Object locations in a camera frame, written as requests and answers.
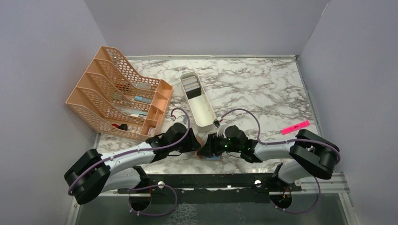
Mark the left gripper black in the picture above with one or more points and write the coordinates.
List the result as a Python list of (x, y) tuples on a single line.
[(192, 144)]

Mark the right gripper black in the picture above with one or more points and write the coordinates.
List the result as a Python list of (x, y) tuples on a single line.
[(211, 146)]

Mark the brown leather card holder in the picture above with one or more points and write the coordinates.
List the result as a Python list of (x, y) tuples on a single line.
[(203, 158)]

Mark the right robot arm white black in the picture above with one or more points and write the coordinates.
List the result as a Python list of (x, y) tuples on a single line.
[(311, 155)]

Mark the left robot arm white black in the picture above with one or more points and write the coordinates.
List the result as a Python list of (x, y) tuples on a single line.
[(94, 173)]

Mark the stack of credit cards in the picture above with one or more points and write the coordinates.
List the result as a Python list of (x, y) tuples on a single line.
[(191, 87)]

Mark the white oblong plastic tray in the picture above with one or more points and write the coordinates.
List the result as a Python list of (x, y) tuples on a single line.
[(200, 107)]

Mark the blue item in organizer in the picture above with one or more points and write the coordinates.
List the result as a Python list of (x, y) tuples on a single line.
[(143, 99)]

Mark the red black item in organizer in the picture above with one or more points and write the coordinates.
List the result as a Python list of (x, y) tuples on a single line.
[(121, 126)]

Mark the orange mesh file organizer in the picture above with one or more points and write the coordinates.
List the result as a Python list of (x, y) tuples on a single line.
[(105, 95)]

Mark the pink highlighter marker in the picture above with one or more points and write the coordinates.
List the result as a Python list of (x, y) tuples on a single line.
[(295, 127)]

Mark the black mounting rail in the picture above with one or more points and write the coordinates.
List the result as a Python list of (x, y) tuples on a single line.
[(208, 188)]

